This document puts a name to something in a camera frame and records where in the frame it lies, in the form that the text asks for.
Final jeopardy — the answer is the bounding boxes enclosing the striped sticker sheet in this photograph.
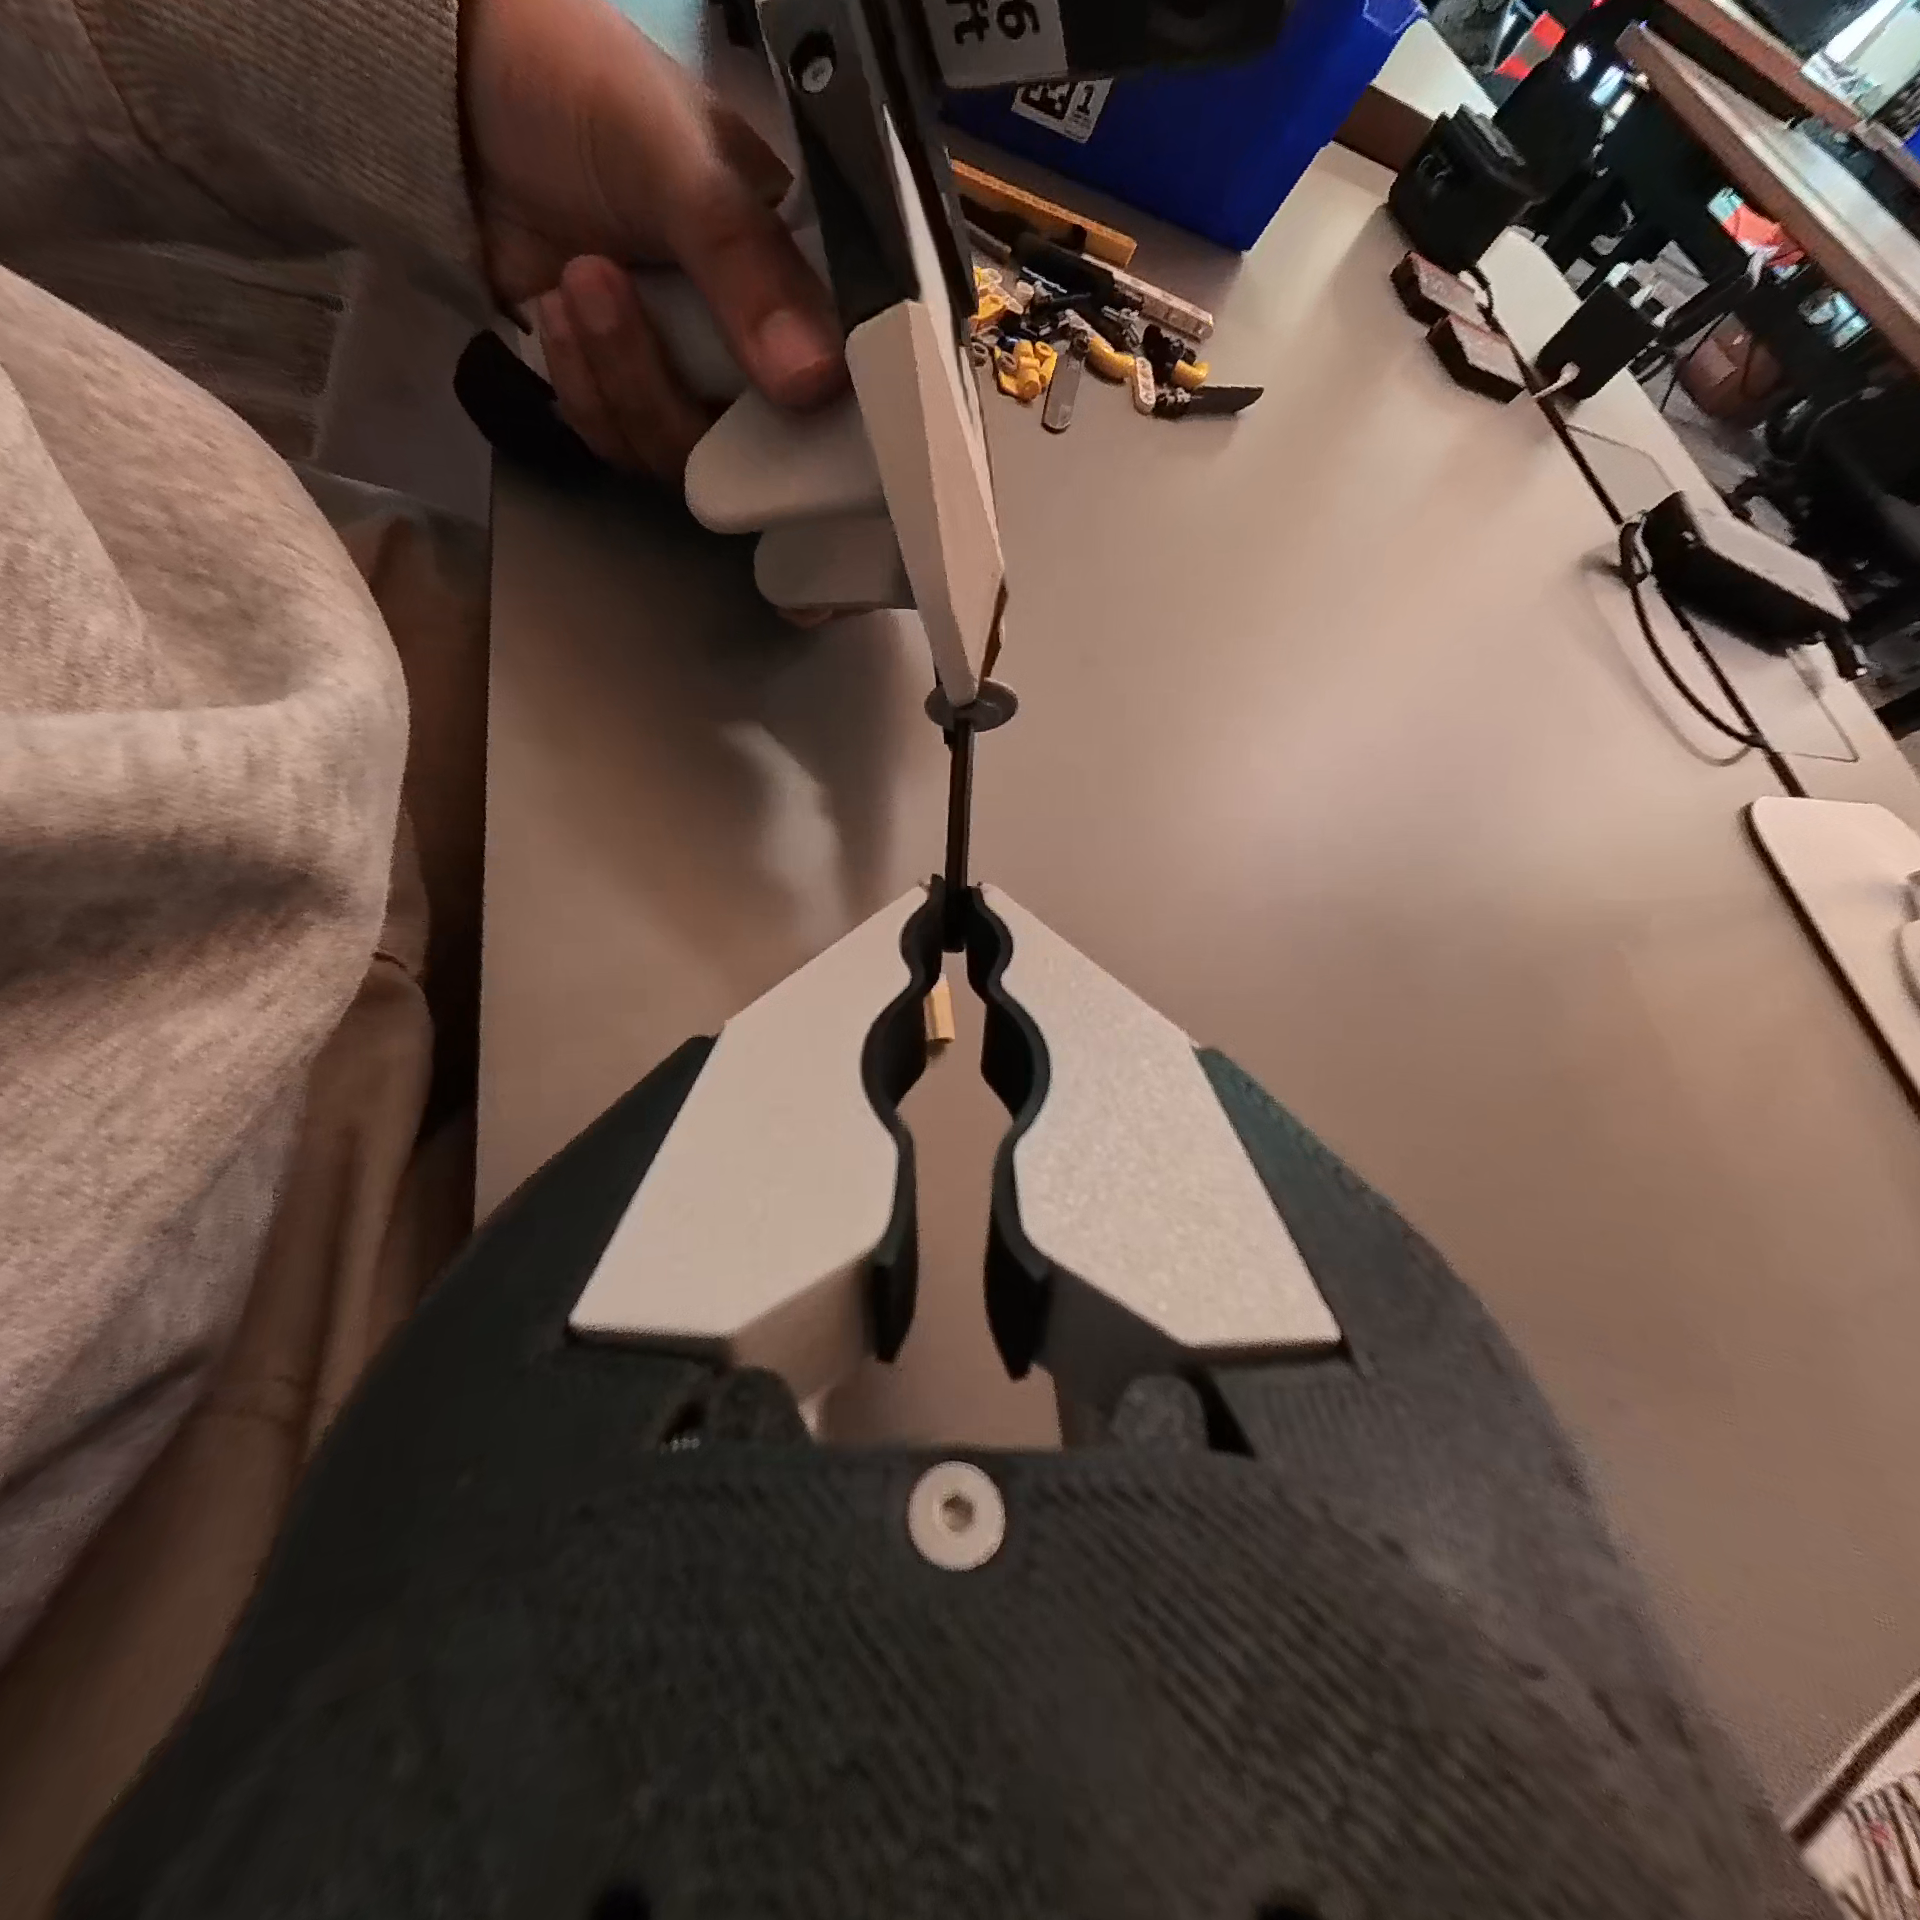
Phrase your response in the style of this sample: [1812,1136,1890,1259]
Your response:
[1798,1762,1920,1920]

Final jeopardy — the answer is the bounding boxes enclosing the brown pad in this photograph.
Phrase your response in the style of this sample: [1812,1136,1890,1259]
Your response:
[1388,252,1490,324]

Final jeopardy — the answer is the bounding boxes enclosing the long yellow lego beam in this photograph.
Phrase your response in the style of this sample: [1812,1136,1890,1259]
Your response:
[949,159,1137,269]

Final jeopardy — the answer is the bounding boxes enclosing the wooden background desk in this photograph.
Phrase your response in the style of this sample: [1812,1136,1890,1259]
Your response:
[1612,0,1920,368]

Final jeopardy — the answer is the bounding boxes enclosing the black lego axle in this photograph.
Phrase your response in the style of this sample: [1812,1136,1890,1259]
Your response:
[936,711,981,953]

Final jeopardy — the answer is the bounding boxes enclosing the person's left forearm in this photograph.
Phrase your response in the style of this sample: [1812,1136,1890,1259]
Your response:
[88,0,495,362]

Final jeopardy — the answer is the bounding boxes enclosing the blue plastic bin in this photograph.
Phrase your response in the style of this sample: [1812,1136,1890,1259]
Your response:
[941,0,1426,253]

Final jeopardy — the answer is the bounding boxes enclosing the person's left hand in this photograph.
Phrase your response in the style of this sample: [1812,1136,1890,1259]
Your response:
[461,0,845,472]

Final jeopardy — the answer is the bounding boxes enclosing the beige pants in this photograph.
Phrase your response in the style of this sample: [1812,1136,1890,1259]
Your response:
[0,496,504,1920]

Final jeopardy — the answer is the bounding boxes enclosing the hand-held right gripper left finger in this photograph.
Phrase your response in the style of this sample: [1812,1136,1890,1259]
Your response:
[566,885,943,1434]

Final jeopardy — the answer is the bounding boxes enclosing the black cable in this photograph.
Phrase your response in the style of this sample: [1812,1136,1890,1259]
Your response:
[1612,511,1877,759]

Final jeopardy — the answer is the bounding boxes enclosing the pile of lego pieces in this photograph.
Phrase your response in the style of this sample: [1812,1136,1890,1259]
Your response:
[959,248,1265,442]

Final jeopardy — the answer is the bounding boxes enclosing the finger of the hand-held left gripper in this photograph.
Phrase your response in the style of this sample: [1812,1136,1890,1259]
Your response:
[842,298,1009,711]

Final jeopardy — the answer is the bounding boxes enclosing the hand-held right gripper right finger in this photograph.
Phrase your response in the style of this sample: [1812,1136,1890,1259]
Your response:
[964,885,1343,1424]

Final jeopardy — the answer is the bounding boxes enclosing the dark flat blocks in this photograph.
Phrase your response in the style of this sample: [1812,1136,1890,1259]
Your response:
[1421,312,1530,404]

